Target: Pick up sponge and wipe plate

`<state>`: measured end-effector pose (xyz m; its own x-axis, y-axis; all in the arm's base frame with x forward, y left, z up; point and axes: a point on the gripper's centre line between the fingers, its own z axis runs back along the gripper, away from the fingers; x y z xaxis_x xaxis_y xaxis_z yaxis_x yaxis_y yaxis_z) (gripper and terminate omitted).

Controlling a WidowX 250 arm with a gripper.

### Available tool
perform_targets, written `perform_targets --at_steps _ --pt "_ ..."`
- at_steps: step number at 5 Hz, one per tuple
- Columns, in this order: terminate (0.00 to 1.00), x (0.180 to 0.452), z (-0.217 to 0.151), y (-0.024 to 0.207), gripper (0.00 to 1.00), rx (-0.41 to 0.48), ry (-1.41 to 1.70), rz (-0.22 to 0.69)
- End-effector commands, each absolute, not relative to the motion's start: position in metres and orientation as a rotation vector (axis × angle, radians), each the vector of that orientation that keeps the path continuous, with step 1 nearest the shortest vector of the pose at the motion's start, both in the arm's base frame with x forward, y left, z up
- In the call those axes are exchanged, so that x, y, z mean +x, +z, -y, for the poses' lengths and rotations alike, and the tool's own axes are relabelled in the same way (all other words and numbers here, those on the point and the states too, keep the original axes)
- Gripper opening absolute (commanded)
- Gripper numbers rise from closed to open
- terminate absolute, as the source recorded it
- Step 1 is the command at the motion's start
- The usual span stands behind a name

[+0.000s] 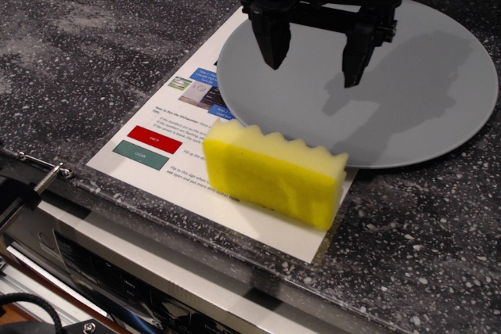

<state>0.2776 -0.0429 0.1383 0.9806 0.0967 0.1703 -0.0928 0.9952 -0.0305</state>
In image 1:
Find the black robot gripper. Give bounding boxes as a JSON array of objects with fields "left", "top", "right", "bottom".
[{"left": 242, "top": 0, "right": 402, "bottom": 88}]

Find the yellow sponge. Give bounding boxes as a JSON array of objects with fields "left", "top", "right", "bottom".
[{"left": 203, "top": 120, "right": 348, "bottom": 230}]

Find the grey round plate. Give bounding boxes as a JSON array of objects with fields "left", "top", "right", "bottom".
[{"left": 217, "top": 0, "right": 499, "bottom": 168}]

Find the laminated dishwasher instruction sheet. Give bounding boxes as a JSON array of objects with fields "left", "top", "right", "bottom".
[{"left": 85, "top": 5, "right": 359, "bottom": 265}]

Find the metal clamp with spring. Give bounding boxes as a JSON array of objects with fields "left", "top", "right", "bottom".
[{"left": 1, "top": 143, "right": 75, "bottom": 233}]

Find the black bracket with screw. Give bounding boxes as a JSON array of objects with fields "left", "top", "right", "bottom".
[{"left": 62, "top": 318, "right": 116, "bottom": 334}]

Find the black cable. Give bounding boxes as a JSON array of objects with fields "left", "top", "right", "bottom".
[{"left": 0, "top": 292, "right": 66, "bottom": 334}]

